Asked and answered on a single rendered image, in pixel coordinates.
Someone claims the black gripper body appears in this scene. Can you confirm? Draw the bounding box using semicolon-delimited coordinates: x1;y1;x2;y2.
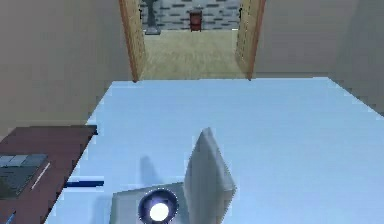
137;188;180;224

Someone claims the brown wooden side table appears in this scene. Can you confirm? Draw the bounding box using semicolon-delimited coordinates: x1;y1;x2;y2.
0;124;98;224

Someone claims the light blue bed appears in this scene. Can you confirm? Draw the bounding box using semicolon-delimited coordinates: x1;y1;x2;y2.
44;77;384;224

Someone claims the grey floor lamp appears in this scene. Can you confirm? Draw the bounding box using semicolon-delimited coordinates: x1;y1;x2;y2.
143;0;163;36

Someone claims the red chair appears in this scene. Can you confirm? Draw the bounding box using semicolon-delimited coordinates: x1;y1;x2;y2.
189;9;204;33

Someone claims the wooden door frame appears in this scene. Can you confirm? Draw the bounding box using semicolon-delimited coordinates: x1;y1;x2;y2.
118;0;267;83

